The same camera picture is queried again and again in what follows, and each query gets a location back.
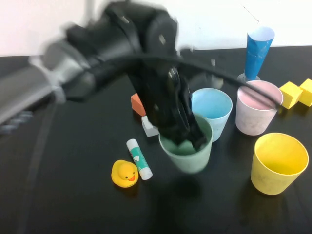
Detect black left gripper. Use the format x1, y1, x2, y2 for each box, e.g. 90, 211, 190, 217
128, 59, 208, 151

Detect white and teal glue stick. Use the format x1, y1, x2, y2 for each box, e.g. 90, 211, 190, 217
126, 138, 154, 181

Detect orange foam cube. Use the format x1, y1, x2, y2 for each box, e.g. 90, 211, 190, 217
130, 93, 147, 117

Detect light blue plastic cup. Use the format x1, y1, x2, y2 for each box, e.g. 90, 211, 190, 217
191, 88, 234, 142

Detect black cable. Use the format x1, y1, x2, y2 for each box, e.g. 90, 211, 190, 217
92, 55, 283, 108

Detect yellow foam cube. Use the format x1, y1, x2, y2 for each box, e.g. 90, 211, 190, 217
299, 78, 312, 107
279, 81, 304, 110

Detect yellow rubber duck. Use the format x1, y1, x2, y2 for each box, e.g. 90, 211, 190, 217
111, 159, 140, 189

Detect blue paper cone in clear stand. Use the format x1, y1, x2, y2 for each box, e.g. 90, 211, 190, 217
236, 26, 275, 83

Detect pink plastic cup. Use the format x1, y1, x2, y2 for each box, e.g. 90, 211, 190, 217
235, 80, 284, 136

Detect white foam cube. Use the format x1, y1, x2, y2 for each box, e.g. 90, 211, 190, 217
141, 116, 159, 137

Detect yellow plastic cup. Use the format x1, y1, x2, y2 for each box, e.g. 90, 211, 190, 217
250, 133, 310, 195

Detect green plastic cup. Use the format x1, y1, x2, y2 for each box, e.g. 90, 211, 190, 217
158, 114, 213, 174

